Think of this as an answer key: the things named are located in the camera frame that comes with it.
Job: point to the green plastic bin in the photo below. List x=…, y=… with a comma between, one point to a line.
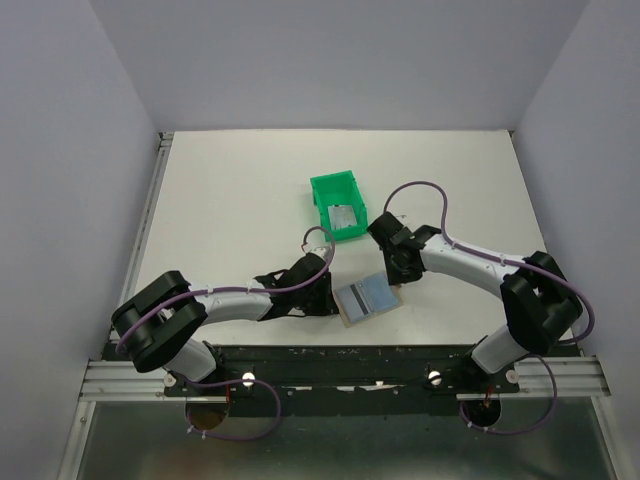
x=339, y=189

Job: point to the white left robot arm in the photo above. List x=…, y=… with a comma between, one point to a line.
x=157, y=325

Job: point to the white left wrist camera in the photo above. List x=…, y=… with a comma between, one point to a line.
x=324, y=252

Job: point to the aluminium frame rail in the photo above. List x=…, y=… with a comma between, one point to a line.
x=575, y=377

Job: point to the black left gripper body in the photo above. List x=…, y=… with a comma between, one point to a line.
x=315, y=303

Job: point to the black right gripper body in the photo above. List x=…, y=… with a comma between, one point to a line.
x=395, y=273

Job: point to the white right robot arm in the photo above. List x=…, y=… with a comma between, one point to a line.
x=538, y=305

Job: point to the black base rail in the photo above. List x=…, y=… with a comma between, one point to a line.
x=264, y=381

